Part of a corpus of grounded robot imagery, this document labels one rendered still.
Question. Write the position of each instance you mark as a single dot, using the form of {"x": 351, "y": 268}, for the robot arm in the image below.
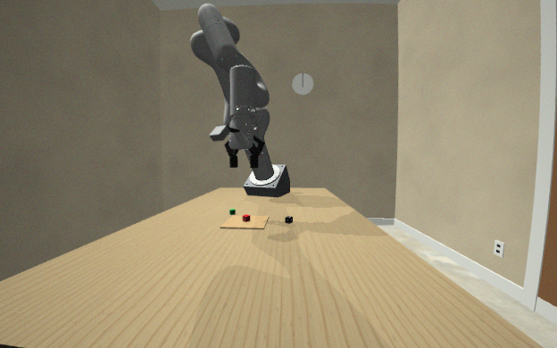
{"x": 243, "y": 87}

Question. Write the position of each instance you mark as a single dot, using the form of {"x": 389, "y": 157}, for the tan flat mat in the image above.
{"x": 236, "y": 221}

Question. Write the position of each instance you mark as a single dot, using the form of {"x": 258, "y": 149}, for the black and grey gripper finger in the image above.
{"x": 256, "y": 152}
{"x": 232, "y": 156}

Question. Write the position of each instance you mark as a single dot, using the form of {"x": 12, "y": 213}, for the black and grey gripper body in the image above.
{"x": 244, "y": 139}

